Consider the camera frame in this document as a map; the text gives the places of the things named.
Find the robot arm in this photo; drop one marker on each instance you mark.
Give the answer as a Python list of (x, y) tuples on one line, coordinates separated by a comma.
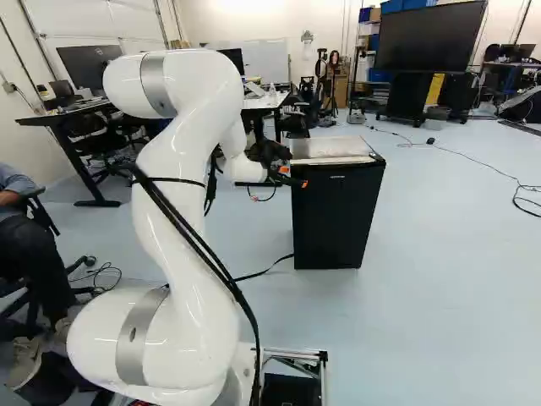
[(186, 139)]

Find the black desk with pale top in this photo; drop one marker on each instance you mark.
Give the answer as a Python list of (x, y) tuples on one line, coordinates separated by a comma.
[(262, 101)]

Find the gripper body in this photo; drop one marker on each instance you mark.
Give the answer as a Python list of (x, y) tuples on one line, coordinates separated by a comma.
[(274, 175)]

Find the black desk with monitors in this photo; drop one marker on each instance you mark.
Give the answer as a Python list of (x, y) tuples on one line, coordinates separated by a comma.
[(80, 169)]

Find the large black screen on stand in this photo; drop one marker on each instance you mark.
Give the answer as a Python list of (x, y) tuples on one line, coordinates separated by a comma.
[(427, 38)]

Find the black mini fridge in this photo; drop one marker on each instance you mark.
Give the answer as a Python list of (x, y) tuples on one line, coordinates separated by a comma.
[(334, 220)]

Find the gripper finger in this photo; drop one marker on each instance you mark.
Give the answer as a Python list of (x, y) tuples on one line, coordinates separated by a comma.
[(285, 171), (296, 182)]

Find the person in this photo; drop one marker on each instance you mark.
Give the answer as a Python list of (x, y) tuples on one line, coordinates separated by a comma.
[(25, 254)]

